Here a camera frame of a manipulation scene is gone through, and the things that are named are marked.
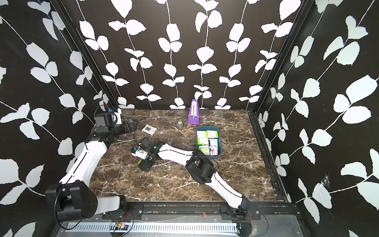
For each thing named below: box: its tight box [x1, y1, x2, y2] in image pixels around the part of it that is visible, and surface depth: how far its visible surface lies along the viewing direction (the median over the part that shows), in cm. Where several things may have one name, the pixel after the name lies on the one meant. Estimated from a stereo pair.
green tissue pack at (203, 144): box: [197, 137, 210, 156], surface depth 97 cm
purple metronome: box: [187, 98, 200, 125], surface depth 109 cm
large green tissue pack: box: [206, 129, 219, 139], surface depth 103 cm
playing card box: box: [141, 123, 158, 136], surface depth 109 cm
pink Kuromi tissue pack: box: [208, 145, 219, 157], surface depth 95 cm
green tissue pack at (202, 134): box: [196, 130, 208, 138], surface depth 103 cm
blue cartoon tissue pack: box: [207, 137, 219, 147], surface depth 100 cm
